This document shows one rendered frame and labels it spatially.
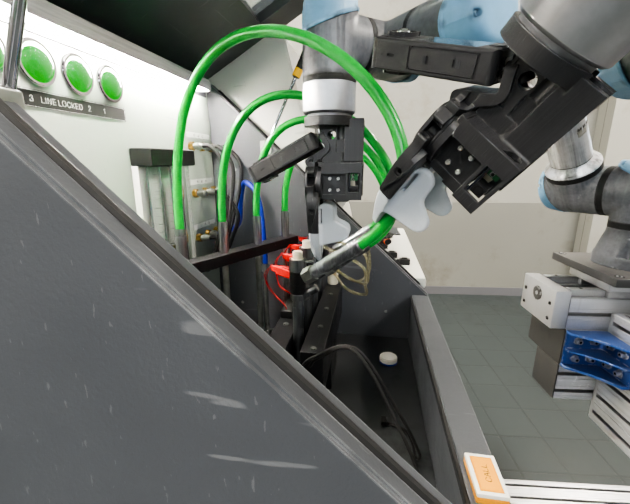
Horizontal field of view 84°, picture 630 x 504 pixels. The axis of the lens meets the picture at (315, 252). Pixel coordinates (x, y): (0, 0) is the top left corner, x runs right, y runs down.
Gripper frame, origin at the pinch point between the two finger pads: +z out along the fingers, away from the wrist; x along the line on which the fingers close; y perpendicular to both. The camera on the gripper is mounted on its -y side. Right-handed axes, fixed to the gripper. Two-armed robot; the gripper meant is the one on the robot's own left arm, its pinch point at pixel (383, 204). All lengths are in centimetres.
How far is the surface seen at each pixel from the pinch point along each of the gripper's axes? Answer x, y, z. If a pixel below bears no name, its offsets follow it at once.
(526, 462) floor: 89, 100, 106
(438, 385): 4.8, 22.6, 18.5
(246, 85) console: 24, -51, 25
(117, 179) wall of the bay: -14.9, -31.9, 22.9
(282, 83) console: 30, -45, 21
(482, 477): -7.4, 27.6, 8.0
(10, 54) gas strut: -26.3, -19.0, -6.5
